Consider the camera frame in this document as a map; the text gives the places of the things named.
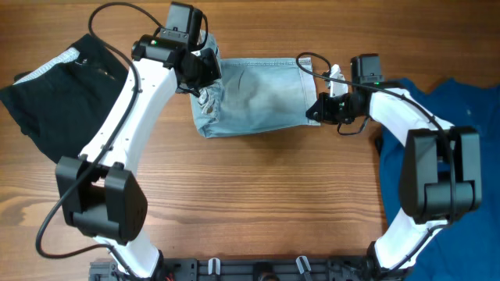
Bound right black cable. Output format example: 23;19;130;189
295;51;458;270

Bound white rail clip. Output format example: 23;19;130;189
295;255;313;281
207;258;221;276

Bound right white rail clip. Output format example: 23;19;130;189
295;255;313;281

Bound left black cable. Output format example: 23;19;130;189
34;1;210;279

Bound light blue denim shorts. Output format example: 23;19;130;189
191;34;319;138

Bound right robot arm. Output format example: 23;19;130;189
305;54;482;279

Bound left white rail clip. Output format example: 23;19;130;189
207;258;221;276

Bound dark blue t-shirt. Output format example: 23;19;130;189
400;78;499;281

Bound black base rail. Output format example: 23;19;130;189
88;255;376;281

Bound black cable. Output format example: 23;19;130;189
34;1;210;279
295;51;458;270

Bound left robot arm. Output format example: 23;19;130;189
55;2;221;280

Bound folded black garment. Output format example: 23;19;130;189
1;34;127;162

